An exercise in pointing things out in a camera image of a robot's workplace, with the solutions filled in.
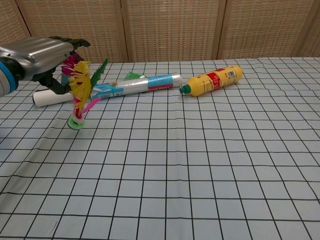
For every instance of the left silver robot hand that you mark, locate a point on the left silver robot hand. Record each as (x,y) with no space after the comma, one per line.
(42,56)

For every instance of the colourful feather shuttlecock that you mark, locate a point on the colourful feather shuttlecock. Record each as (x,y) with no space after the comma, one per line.
(80,87)

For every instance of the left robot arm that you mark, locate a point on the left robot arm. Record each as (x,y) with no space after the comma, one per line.
(6,77)

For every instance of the green plastic scrap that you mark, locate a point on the green plastic scrap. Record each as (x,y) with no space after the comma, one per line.
(132,75)

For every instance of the plastic wrap roll blue label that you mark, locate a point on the plastic wrap roll blue label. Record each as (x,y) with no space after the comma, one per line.
(135,85)

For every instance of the woven folding screen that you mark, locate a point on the woven folding screen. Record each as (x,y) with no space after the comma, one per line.
(175,27)

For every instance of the blue checked tablecloth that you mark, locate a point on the blue checked tablecloth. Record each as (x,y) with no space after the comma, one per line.
(175,162)

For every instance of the yellow bottle green cap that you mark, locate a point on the yellow bottle green cap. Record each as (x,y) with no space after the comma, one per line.
(215,80)

